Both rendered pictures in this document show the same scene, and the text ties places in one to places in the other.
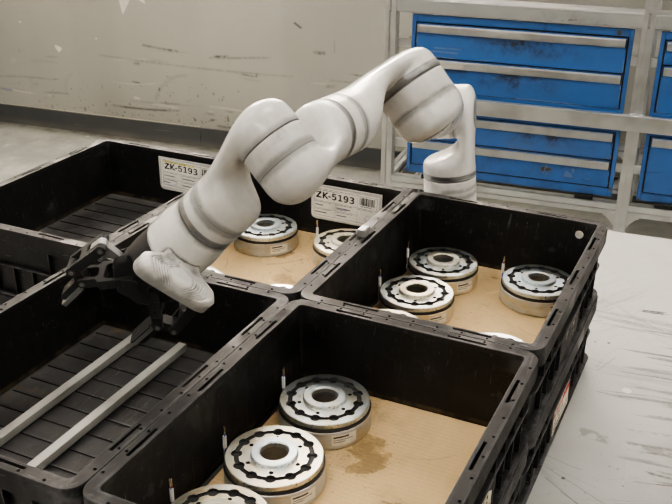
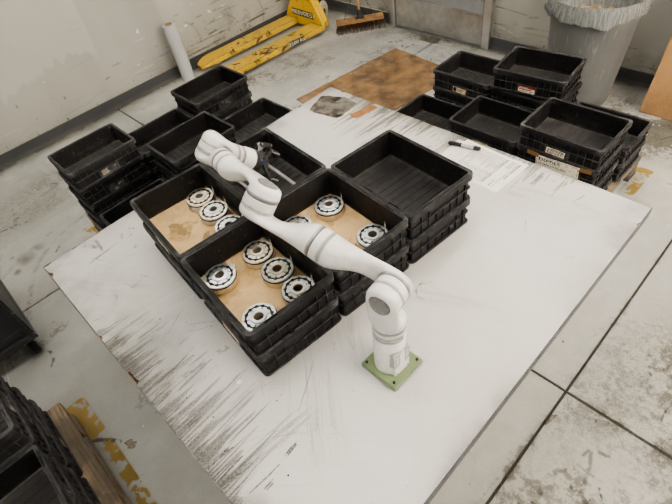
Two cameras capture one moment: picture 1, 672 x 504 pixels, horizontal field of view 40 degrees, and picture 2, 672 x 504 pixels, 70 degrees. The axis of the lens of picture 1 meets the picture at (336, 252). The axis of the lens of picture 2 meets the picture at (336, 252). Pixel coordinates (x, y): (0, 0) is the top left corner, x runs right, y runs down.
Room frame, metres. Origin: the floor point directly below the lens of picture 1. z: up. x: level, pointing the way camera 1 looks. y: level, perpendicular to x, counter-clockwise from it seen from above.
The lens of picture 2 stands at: (1.82, -0.85, 1.95)
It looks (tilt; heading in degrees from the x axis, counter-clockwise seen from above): 47 degrees down; 123
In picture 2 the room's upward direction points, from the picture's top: 11 degrees counter-clockwise
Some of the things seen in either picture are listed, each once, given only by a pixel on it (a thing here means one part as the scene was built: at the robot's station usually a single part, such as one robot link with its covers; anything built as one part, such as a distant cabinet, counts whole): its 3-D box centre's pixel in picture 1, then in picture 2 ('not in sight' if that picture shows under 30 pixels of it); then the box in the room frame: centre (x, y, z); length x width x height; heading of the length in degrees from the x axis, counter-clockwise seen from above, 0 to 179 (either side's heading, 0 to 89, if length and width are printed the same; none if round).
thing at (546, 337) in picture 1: (466, 264); (254, 269); (1.09, -0.17, 0.92); 0.40 x 0.30 x 0.02; 155
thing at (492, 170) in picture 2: not in sight; (478, 163); (1.54, 0.76, 0.70); 0.33 x 0.23 x 0.01; 160
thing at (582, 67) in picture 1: (511, 105); not in sight; (3.00, -0.59, 0.60); 0.72 x 0.03 x 0.56; 70
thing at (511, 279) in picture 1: (538, 281); (259, 317); (1.15, -0.29, 0.86); 0.10 x 0.10 x 0.01
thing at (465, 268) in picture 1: (443, 262); (298, 289); (1.21, -0.16, 0.86); 0.10 x 0.10 x 0.01
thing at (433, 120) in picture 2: not in sight; (433, 130); (1.10, 1.59, 0.26); 0.40 x 0.30 x 0.23; 160
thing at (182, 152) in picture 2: not in sight; (203, 168); (0.00, 0.76, 0.37); 0.40 x 0.30 x 0.45; 70
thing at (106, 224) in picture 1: (104, 221); (399, 183); (1.34, 0.37, 0.87); 0.40 x 0.30 x 0.11; 155
